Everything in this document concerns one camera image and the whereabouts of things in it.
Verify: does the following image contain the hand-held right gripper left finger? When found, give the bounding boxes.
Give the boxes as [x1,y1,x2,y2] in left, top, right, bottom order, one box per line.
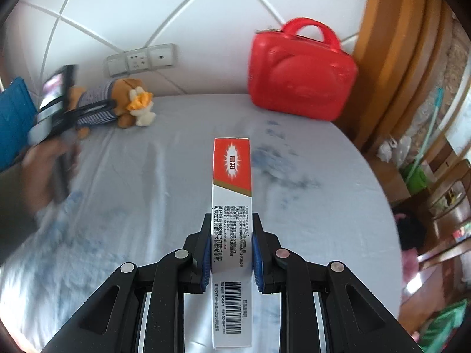
[44,213,215,353]

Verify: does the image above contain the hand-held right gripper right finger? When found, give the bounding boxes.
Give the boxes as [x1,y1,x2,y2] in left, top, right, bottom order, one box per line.
[252,213,422,353]

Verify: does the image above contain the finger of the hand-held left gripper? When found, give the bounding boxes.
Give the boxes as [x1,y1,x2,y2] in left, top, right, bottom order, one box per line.
[66,106,116,130]
[68,97,115,115]

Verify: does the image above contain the blue plastic crate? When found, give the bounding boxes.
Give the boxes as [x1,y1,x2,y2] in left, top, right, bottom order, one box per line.
[0,78,39,171]

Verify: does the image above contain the red and white medicine box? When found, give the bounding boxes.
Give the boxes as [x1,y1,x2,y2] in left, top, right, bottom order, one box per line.
[211,137,254,350]

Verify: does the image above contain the person's left hand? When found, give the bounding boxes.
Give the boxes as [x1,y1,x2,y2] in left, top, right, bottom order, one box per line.
[21,141,82,216]

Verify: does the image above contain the brown bear plush striped shirt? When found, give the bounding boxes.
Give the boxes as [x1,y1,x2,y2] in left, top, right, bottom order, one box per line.
[68,78,135,140]

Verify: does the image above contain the white power socket panel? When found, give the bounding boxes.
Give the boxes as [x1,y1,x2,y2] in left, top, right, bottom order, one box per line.
[127,48,151,72]

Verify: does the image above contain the white round-hole socket panel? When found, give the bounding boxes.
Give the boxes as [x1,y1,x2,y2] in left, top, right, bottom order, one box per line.
[148,43,176,69]

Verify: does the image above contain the light blue tablecloth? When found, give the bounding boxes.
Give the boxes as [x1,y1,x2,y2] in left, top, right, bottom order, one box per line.
[0,94,402,353]

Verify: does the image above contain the pink cloth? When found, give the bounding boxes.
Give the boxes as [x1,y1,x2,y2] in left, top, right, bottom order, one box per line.
[401,248,420,287]

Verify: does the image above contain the dark cloth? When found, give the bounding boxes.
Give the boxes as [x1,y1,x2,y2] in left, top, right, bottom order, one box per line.
[394,211,427,251]

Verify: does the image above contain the white plastic bag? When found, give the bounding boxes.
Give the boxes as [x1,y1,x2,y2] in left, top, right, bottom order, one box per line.
[377,136,413,162]

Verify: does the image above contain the red plastic carry case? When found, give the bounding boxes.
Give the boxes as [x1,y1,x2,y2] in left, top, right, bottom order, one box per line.
[247,17,358,122]

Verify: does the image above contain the green patterned cloth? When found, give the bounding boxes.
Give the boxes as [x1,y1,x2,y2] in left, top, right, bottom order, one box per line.
[419,299,468,353]

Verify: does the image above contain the wooden chair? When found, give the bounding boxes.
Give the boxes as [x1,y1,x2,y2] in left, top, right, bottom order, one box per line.
[417,147,471,265]

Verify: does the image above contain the teal pole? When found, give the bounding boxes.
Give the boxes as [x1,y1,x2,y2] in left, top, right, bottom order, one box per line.
[412,86,442,177]

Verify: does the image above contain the white wall switch panel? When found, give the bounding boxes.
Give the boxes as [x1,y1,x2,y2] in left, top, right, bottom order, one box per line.
[107,52,129,76]

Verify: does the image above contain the wooden wall frame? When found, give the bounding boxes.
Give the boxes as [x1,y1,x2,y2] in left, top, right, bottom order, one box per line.
[344,0,455,151]

